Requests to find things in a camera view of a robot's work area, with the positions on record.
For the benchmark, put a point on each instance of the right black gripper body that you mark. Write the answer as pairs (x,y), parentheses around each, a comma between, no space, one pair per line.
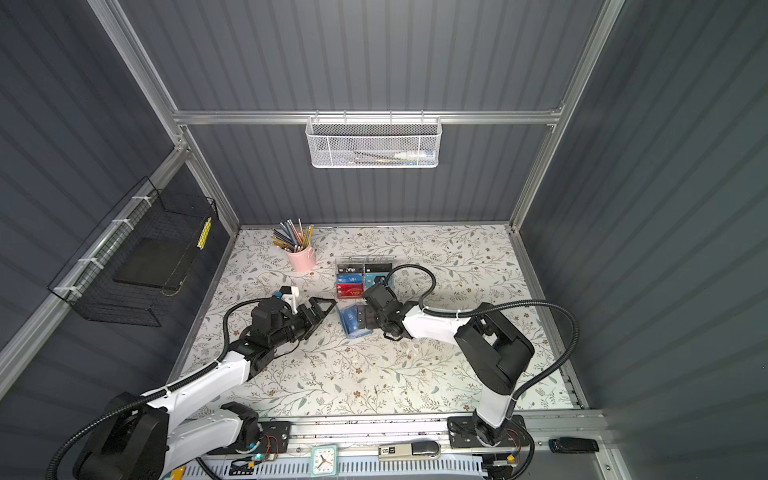
(372,320)

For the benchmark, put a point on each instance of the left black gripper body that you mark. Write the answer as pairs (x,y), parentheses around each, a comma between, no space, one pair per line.
(294,327)

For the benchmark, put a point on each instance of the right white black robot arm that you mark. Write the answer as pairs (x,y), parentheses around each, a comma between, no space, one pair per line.
(497,352)

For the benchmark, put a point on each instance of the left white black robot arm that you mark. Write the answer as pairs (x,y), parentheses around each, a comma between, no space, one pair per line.
(147,436)

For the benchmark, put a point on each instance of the red VIP card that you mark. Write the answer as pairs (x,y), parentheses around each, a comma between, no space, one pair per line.
(349,290)

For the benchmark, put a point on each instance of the teal VIP card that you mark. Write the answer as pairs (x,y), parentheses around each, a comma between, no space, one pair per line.
(371,279)

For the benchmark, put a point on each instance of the blue VIP card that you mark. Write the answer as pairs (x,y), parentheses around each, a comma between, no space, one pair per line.
(350,278)

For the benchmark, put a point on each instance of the black plain card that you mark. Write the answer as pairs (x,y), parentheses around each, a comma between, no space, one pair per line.
(378,267)

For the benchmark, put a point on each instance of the black VIP card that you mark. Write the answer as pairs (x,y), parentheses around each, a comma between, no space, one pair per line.
(350,268)

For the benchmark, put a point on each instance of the pink pencil cup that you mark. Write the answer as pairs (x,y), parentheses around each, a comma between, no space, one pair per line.
(302,261)

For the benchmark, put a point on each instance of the coloured pencils bunch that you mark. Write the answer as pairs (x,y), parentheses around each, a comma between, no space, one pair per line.
(292,236)

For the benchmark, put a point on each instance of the yellow tag on basket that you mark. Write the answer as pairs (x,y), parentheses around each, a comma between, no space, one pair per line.
(204,233)

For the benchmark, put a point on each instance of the black pad in basket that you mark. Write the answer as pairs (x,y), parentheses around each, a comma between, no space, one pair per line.
(156,263)

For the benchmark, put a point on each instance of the small teal desk clock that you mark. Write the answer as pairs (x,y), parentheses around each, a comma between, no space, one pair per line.
(324,461)

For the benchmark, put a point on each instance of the silver black label device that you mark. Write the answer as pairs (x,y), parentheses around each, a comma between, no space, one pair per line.
(415,450)

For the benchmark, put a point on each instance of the pens in white basket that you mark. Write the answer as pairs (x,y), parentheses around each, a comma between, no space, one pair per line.
(409,157)

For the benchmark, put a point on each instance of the black remote device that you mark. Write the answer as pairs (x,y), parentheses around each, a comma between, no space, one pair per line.
(573,445)

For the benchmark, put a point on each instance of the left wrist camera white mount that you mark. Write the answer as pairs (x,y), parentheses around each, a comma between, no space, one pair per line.
(289,295)

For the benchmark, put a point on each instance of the black wire wall basket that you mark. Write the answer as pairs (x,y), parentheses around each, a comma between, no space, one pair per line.
(87,285)

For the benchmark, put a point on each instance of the white wire mesh basket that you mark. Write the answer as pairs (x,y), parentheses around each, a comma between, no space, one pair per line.
(331,145)

